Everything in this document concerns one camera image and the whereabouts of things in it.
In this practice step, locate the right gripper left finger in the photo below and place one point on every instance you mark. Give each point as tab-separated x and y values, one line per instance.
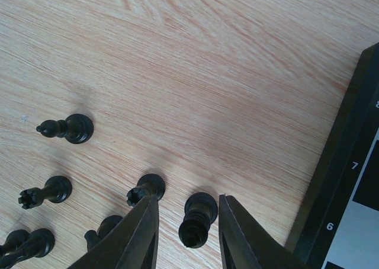
133	243

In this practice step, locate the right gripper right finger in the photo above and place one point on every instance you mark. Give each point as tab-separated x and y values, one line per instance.
244	243

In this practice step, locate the black chess piece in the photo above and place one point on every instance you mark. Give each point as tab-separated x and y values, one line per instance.
201	211
93	237
147	185
57	189
39	243
76	129

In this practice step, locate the black grey chessboard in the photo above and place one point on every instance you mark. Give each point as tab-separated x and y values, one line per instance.
339	165

